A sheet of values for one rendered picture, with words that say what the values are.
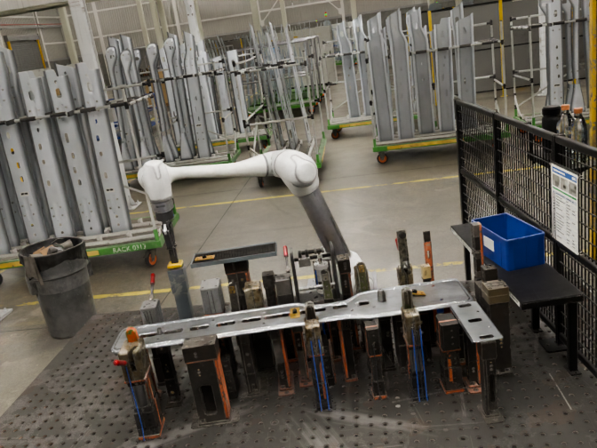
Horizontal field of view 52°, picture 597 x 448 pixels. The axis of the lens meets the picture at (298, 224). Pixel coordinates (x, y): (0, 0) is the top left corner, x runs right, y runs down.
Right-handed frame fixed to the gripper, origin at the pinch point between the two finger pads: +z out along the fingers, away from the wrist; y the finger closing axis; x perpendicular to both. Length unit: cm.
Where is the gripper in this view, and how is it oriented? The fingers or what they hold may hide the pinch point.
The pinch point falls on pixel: (173, 255)
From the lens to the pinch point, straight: 269.7
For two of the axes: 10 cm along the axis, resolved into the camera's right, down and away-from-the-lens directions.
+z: 1.4, 9.4, 3.0
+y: 0.4, 3.0, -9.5
